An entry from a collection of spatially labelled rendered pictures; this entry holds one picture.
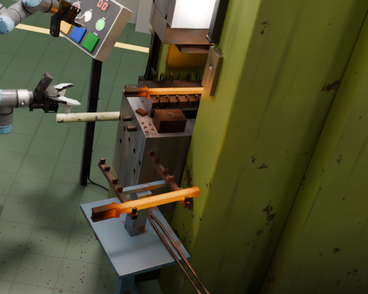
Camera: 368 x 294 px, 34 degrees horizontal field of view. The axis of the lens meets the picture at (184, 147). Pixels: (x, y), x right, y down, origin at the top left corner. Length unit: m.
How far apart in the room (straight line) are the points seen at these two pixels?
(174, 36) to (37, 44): 2.75
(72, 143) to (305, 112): 1.96
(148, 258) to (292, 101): 0.81
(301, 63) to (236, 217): 0.76
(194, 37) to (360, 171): 0.88
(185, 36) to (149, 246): 0.85
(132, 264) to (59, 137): 1.86
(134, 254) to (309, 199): 0.78
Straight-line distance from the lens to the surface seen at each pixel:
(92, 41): 2.92
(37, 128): 4.03
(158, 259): 2.29
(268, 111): 2.26
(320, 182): 2.51
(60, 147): 3.88
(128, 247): 2.31
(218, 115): 2.27
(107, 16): 2.91
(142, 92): 2.60
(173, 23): 2.33
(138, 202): 2.09
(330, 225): 2.74
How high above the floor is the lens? 2.32
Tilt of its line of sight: 35 degrees down
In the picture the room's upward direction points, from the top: 13 degrees clockwise
